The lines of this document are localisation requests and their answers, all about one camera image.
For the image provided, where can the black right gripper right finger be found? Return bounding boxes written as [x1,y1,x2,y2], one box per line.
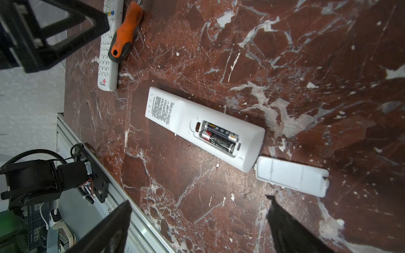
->
[266,195,333,253]

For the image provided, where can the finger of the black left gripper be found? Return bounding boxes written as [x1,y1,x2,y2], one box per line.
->
[1,1,110,73]

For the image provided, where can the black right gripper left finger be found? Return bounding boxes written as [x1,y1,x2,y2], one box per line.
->
[68,200,132,253]

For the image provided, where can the white battery cover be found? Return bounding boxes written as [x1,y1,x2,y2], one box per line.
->
[254,156,329,198]

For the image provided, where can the orange handled screwdriver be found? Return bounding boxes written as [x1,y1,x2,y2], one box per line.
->
[108,1,143,63]

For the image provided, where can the plain white remote control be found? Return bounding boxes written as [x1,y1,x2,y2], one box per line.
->
[145,87,265,172]

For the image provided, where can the white remote with coloured buttons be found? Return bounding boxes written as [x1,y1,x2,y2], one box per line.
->
[97,0,124,92]

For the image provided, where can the lower black AAA battery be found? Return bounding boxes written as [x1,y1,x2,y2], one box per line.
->
[199,130,235,154]

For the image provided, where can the black aaa battery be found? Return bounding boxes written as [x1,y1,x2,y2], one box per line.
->
[199,130,235,154]
[203,121,239,143]

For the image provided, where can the upper black AAA battery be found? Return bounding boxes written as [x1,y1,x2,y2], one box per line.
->
[203,121,239,143]

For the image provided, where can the aluminium front rail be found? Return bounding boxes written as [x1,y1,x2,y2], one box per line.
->
[59,148,174,253]

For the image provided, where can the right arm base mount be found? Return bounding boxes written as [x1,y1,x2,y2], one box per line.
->
[70,143,110,203]

